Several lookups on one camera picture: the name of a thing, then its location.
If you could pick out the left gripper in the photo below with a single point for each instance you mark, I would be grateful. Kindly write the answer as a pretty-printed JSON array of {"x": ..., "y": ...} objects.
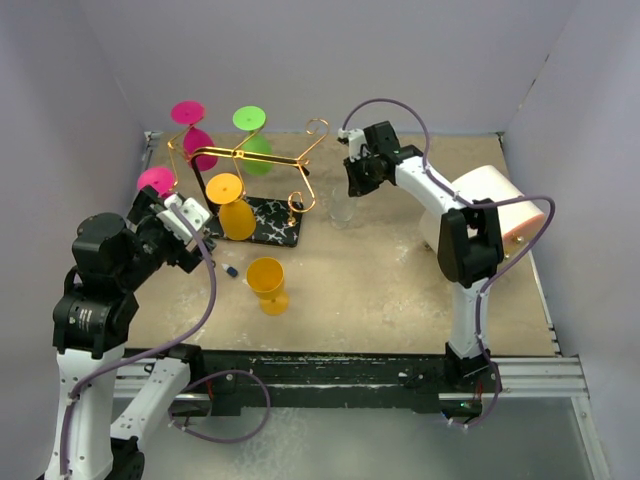
[{"x": 146, "y": 206}]

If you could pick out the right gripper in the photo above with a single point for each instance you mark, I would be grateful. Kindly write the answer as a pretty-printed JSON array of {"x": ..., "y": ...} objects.
[{"x": 358, "y": 187}]

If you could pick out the orange wine glass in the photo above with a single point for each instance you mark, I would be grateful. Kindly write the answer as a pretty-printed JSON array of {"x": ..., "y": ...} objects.
[
  {"x": 236, "y": 216},
  {"x": 265, "y": 277}
]

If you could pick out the pink wine glass front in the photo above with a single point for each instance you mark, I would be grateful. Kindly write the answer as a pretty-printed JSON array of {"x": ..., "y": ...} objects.
[{"x": 161, "y": 179}]

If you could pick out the pink wine glass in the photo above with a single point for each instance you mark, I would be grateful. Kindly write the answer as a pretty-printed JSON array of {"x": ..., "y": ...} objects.
[
  {"x": 161, "y": 179},
  {"x": 190, "y": 113}
]

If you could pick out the gold wine glass rack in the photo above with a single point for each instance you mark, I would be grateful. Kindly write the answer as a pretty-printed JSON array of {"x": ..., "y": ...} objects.
[{"x": 277, "y": 220}]

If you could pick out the green wine glass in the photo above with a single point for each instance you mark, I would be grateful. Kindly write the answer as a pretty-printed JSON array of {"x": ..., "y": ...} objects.
[{"x": 251, "y": 119}]

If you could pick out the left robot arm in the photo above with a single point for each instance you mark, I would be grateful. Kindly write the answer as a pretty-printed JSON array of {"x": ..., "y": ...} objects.
[{"x": 111, "y": 404}]

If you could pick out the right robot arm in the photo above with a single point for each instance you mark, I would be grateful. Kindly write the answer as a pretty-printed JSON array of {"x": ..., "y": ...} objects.
[{"x": 467, "y": 240}]

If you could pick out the small blue dropper bottle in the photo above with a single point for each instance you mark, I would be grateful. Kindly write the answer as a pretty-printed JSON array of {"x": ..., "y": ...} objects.
[{"x": 231, "y": 271}]

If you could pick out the white cylindrical box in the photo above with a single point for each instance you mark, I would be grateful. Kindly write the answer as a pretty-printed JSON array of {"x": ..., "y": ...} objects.
[{"x": 519, "y": 222}]

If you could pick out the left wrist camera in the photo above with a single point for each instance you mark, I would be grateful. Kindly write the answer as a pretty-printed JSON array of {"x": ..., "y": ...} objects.
[{"x": 191, "y": 210}]

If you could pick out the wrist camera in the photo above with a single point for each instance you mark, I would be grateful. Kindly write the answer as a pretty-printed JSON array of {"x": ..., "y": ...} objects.
[
  {"x": 191, "y": 210},
  {"x": 356, "y": 141}
]

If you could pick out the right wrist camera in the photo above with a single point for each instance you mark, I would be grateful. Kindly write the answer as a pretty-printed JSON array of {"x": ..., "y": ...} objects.
[{"x": 356, "y": 141}]

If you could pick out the black base frame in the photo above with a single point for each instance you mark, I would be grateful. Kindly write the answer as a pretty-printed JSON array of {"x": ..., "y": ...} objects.
[{"x": 417, "y": 382}]

